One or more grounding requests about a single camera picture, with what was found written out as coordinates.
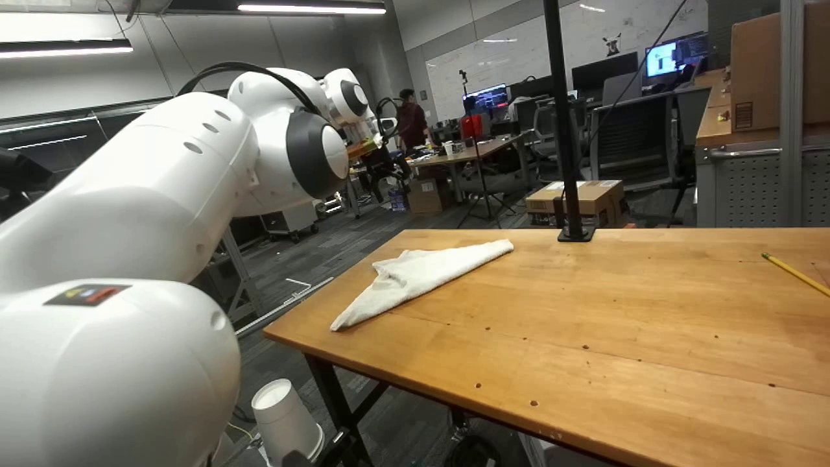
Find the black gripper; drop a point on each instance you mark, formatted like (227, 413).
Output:
(380, 172)

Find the white cloth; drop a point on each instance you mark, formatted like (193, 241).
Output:
(416, 273)

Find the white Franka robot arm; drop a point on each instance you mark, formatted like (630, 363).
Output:
(131, 261)

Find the cardboard box under desk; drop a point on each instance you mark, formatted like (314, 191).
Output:
(426, 199)

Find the person in maroon sweater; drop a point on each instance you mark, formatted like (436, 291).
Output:
(414, 121)

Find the long wooden desk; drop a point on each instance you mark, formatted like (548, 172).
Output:
(449, 158)

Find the person in red shirt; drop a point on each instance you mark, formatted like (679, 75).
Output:
(471, 128)

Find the short ceiling light strip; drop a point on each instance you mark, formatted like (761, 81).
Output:
(311, 8)

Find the white cylinder cup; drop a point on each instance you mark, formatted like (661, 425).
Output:
(286, 425)

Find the lit computer monitor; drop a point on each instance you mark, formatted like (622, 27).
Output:
(665, 59)

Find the long ceiling light strip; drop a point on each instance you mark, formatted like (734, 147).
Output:
(61, 47)

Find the drawer cabinet with wooden top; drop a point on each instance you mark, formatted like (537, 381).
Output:
(743, 182)

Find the large cardboard box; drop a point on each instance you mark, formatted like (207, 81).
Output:
(753, 69)

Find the yellow pencil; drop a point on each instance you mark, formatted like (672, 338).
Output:
(795, 273)

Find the grey floor rail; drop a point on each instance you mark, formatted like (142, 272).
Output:
(286, 307)

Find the black camera stand pole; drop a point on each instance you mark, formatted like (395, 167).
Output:
(561, 130)

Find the black table leg frame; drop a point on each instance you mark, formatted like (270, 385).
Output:
(338, 403)

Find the grey metal post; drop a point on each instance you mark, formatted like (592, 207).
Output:
(788, 113)

